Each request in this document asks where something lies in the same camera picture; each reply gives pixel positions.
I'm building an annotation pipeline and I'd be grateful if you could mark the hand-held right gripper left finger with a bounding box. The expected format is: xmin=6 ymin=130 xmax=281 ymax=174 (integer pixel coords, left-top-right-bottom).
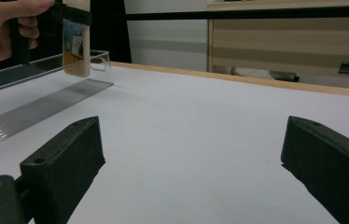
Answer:
xmin=19 ymin=116 xmax=106 ymax=224

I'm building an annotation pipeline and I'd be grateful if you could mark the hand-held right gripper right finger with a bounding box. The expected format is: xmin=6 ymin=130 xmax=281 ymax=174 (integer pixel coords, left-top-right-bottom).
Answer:
xmin=280 ymin=115 xmax=349 ymax=224

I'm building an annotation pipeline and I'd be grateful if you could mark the beige illustrated phone case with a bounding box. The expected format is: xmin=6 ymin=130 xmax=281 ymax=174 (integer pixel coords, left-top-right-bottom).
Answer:
xmin=62 ymin=0 xmax=92 ymax=78

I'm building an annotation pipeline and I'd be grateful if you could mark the clear plastic tray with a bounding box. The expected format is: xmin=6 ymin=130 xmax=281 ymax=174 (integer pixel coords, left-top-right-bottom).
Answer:
xmin=0 ymin=49 xmax=115 ymax=147

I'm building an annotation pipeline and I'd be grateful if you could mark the black curtain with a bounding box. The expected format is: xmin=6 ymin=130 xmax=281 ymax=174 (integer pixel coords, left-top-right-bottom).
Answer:
xmin=90 ymin=0 xmax=133 ymax=64

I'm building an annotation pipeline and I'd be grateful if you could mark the grey and black bundle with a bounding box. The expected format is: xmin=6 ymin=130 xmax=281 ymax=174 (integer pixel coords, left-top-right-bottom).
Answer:
xmin=230 ymin=65 xmax=300 ymax=83

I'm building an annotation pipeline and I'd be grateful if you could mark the light wooden desk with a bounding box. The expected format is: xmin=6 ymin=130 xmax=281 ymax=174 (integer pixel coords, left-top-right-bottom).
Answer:
xmin=206 ymin=0 xmax=349 ymax=77

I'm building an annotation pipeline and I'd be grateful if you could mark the black horizontal rail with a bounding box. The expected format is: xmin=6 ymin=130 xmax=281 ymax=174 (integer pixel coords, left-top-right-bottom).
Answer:
xmin=125 ymin=5 xmax=349 ymax=21

